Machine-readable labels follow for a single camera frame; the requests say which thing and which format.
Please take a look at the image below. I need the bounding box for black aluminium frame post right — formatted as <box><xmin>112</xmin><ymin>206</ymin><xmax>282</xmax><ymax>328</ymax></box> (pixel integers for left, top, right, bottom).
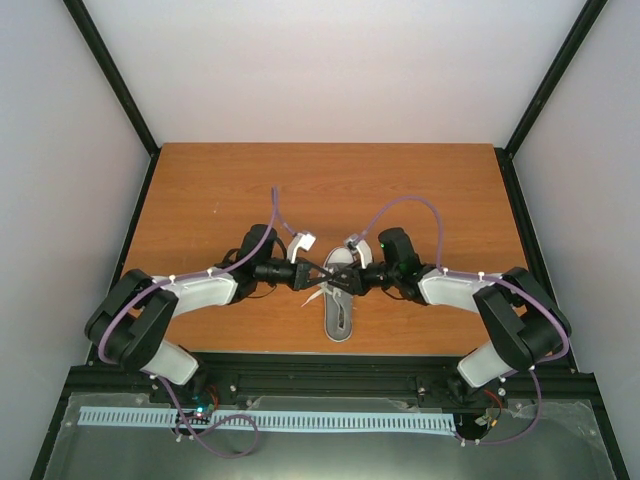
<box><xmin>504</xmin><ymin>0</ymin><xmax>608</xmax><ymax>160</ymax></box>

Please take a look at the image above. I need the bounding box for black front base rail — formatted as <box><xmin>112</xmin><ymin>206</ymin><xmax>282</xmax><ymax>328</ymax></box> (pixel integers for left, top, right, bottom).
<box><xmin>64</xmin><ymin>350</ymin><xmax>599</xmax><ymax>406</ymax></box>

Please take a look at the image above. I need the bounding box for black table side rail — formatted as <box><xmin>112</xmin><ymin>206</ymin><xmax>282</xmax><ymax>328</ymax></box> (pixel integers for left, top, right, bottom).
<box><xmin>494</xmin><ymin>148</ymin><xmax>630</xmax><ymax>479</ymax></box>
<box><xmin>30</xmin><ymin>147</ymin><xmax>162</xmax><ymax>479</ymax></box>

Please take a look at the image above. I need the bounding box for grey metal base plate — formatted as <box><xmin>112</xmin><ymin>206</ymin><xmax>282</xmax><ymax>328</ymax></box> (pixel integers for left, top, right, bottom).
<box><xmin>44</xmin><ymin>394</ymin><xmax>617</xmax><ymax>479</ymax></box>

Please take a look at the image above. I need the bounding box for light blue slotted cable duct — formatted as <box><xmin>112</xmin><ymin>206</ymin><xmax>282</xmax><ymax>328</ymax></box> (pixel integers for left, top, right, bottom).
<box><xmin>77</xmin><ymin>406</ymin><xmax>455</xmax><ymax>436</ymax></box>

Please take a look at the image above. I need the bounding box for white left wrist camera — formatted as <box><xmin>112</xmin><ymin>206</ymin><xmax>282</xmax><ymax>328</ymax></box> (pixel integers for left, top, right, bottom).
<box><xmin>287</xmin><ymin>231</ymin><xmax>316</xmax><ymax>264</ymax></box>

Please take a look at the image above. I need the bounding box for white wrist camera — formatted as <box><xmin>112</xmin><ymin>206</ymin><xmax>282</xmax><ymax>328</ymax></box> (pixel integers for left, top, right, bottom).
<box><xmin>287</xmin><ymin>231</ymin><xmax>316</xmax><ymax>264</ymax></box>
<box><xmin>343</xmin><ymin>234</ymin><xmax>373</xmax><ymax>269</ymax></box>

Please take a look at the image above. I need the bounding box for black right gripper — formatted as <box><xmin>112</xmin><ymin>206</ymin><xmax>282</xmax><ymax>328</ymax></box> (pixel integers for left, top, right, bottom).
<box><xmin>329</xmin><ymin>259</ymin><xmax>399</xmax><ymax>296</ymax></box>

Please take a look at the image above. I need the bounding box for white shoelace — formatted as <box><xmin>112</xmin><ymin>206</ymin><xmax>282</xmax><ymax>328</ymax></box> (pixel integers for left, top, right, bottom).
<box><xmin>302</xmin><ymin>286</ymin><xmax>352</xmax><ymax>307</ymax></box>

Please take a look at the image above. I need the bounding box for black aluminium frame post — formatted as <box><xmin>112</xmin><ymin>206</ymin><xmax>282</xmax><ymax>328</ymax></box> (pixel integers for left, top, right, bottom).
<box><xmin>63</xmin><ymin>0</ymin><xmax>161</xmax><ymax>158</ymax></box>
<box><xmin>504</xmin><ymin>0</ymin><xmax>608</xmax><ymax>160</ymax></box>

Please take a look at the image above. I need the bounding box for black aluminium frame post left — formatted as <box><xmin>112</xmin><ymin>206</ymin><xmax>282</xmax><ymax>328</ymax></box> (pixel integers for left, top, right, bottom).
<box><xmin>63</xmin><ymin>0</ymin><xmax>161</xmax><ymax>158</ymax></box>

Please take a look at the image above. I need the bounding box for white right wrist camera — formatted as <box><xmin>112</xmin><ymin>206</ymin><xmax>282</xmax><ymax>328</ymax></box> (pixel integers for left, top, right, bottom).
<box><xmin>343</xmin><ymin>234</ymin><xmax>373</xmax><ymax>269</ymax></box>

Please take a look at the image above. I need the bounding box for black left table side rail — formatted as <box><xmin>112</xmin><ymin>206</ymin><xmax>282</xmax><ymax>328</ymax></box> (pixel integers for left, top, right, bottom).
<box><xmin>30</xmin><ymin>147</ymin><xmax>162</xmax><ymax>479</ymax></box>

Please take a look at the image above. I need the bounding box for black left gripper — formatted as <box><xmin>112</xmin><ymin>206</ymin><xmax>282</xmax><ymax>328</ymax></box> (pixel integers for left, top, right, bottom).
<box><xmin>257</xmin><ymin>258</ymin><xmax>332</xmax><ymax>293</ymax></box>

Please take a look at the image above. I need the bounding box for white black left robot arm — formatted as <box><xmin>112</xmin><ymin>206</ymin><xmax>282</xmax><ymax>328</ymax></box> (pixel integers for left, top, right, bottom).
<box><xmin>84</xmin><ymin>224</ymin><xmax>352</xmax><ymax>403</ymax></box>

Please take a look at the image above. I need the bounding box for black right table side rail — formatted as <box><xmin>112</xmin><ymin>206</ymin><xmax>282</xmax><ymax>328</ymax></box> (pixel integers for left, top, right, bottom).
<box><xmin>494</xmin><ymin>148</ymin><xmax>630</xmax><ymax>479</ymax></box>

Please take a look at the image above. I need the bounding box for grey canvas sneaker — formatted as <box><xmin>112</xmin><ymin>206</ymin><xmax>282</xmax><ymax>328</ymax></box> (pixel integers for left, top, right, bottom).
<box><xmin>324</xmin><ymin>247</ymin><xmax>353</xmax><ymax>342</ymax></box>

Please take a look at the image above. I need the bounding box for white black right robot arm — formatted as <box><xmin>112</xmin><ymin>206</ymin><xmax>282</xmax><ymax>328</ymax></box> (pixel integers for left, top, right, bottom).
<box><xmin>323</xmin><ymin>227</ymin><xmax>571</xmax><ymax>389</ymax></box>

